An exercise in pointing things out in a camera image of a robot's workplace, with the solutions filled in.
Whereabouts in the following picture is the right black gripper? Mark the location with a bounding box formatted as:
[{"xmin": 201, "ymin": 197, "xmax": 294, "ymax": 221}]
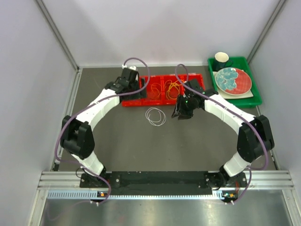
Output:
[{"xmin": 172, "ymin": 95, "xmax": 196, "ymax": 120}]

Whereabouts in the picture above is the white cable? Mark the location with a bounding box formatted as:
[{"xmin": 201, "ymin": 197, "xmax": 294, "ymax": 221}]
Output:
[{"xmin": 145, "ymin": 107, "xmax": 166, "ymax": 127}]

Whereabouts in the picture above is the orange cable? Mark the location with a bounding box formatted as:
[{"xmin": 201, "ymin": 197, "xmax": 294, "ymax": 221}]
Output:
[{"xmin": 147, "ymin": 82, "xmax": 163, "ymax": 99}]

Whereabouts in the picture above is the yellow cable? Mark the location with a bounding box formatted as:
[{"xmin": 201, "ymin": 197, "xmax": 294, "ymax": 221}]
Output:
[{"xmin": 164, "ymin": 79, "xmax": 185, "ymax": 100}]

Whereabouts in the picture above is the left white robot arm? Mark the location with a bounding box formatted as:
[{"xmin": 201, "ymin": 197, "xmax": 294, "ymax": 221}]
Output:
[{"xmin": 60, "ymin": 65, "xmax": 146, "ymax": 187}]

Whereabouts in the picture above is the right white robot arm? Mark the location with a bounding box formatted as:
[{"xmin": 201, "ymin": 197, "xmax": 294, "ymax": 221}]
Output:
[{"xmin": 172, "ymin": 79, "xmax": 275, "ymax": 189}]

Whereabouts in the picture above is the red bin far left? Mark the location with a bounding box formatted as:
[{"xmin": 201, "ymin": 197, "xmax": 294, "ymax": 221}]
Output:
[{"xmin": 120, "ymin": 94, "xmax": 142, "ymax": 107}]

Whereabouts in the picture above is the white square board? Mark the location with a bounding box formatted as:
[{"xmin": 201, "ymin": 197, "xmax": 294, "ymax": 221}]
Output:
[{"xmin": 218, "ymin": 90, "xmax": 253, "ymax": 99}]

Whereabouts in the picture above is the blue patterned plate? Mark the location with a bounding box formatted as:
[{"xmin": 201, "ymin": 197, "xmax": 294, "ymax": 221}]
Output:
[{"xmin": 215, "ymin": 67, "xmax": 238, "ymax": 91}]

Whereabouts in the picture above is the dark green paper cup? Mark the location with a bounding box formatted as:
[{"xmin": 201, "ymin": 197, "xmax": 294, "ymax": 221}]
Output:
[{"xmin": 213, "ymin": 52, "xmax": 233, "ymax": 71}]

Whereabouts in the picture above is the red round plate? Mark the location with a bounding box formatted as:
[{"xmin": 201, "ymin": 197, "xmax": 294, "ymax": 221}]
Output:
[{"xmin": 230, "ymin": 68, "xmax": 252, "ymax": 95}]

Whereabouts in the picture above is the green plastic tray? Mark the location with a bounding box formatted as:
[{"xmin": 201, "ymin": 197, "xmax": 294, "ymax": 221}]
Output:
[{"xmin": 207, "ymin": 56, "xmax": 262, "ymax": 108}]

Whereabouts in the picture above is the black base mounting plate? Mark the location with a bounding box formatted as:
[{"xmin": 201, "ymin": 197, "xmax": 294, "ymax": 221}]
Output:
[{"xmin": 79, "ymin": 170, "xmax": 224, "ymax": 195}]

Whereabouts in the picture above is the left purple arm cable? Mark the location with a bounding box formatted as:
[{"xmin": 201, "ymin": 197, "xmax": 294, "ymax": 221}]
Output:
[{"xmin": 54, "ymin": 56, "xmax": 151, "ymax": 208}]

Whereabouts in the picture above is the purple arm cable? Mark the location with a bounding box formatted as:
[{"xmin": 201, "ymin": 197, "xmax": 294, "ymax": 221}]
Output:
[
  {"xmin": 175, "ymin": 64, "xmax": 269, "ymax": 205},
  {"xmin": 54, "ymin": 56, "xmax": 151, "ymax": 208}
]

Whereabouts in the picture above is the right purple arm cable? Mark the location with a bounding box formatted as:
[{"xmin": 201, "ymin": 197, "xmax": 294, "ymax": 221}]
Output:
[{"xmin": 175, "ymin": 64, "xmax": 269, "ymax": 205}]

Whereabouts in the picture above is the slotted grey cable duct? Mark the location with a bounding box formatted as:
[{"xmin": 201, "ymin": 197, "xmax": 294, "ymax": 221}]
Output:
[{"xmin": 47, "ymin": 189, "xmax": 224, "ymax": 200}]

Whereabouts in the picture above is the aluminium rail left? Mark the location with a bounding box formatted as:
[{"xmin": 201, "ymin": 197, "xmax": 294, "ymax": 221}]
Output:
[{"xmin": 38, "ymin": 171, "xmax": 81, "ymax": 190}]

